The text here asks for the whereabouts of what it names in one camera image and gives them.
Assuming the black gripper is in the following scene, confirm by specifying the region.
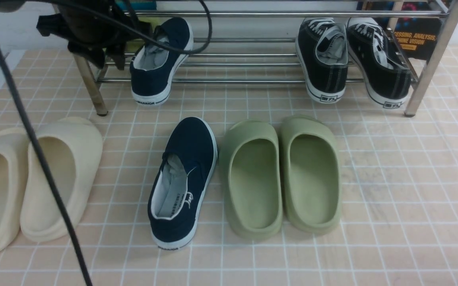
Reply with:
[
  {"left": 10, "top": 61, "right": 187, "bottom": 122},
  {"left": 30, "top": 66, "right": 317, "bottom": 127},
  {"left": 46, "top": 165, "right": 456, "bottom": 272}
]
[{"left": 37, "top": 0, "right": 153, "bottom": 70}]

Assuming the navy slip-on shoe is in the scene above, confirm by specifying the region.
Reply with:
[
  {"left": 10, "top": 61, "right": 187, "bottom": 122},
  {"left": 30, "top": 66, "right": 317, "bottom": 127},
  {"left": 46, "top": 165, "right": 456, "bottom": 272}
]
[
  {"left": 129, "top": 17, "right": 193, "bottom": 106},
  {"left": 147, "top": 116, "right": 218, "bottom": 251}
]

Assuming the metal shoe rack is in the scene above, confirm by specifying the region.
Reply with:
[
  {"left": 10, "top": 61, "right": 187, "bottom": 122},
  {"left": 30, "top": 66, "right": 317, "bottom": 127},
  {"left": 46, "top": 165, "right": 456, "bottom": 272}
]
[{"left": 72, "top": 0, "right": 458, "bottom": 118}]

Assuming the right cream foam slipper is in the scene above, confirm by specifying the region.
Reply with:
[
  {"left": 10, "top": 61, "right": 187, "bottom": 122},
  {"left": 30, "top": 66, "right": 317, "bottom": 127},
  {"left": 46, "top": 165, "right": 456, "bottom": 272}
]
[{"left": 20, "top": 116, "right": 103, "bottom": 242}]

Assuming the left green foam slipper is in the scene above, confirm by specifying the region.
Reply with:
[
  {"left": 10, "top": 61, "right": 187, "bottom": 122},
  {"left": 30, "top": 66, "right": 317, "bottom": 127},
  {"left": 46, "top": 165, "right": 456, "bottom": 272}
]
[{"left": 218, "top": 121, "right": 283, "bottom": 241}]

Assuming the green foam slipper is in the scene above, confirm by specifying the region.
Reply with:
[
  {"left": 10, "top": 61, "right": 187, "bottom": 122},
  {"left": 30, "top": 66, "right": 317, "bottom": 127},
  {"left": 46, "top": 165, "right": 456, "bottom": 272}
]
[
  {"left": 279, "top": 115, "right": 342, "bottom": 236},
  {"left": 218, "top": 121, "right": 283, "bottom": 241}
]

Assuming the left black canvas sneaker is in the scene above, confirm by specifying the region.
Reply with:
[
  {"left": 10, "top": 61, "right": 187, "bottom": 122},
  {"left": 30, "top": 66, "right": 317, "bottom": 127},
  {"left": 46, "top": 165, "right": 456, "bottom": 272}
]
[{"left": 295, "top": 18, "right": 349, "bottom": 104}]

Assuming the black canvas sneaker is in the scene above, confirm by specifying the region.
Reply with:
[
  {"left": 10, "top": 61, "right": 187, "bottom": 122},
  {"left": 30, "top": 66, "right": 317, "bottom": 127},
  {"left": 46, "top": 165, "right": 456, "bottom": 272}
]
[
  {"left": 346, "top": 17, "right": 412, "bottom": 109},
  {"left": 295, "top": 18, "right": 349, "bottom": 104}
]

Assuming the right green foam slipper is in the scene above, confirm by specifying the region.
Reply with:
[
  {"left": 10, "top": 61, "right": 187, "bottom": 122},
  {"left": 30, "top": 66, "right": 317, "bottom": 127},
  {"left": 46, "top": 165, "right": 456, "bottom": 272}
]
[{"left": 279, "top": 115, "right": 342, "bottom": 236}]

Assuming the right black canvas sneaker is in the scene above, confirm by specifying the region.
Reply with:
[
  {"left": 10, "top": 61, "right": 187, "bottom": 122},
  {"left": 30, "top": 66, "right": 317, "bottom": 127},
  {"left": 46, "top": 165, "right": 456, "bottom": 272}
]
[{"left": 346, "top": 17, "right": 412, "bottom": 109}]

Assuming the black book orange text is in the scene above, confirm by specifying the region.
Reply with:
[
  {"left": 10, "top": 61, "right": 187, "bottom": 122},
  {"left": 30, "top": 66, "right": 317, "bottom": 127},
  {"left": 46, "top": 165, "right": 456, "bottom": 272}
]
[{"left": 357, "top": 1, "right": 442, "bottom": 60}]

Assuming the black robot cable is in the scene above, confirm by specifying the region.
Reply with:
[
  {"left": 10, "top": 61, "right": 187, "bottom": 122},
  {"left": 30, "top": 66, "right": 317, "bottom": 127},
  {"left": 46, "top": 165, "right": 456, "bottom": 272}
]
[{"left": 0, "top": 0, "right": 213, "bottom": 286}]

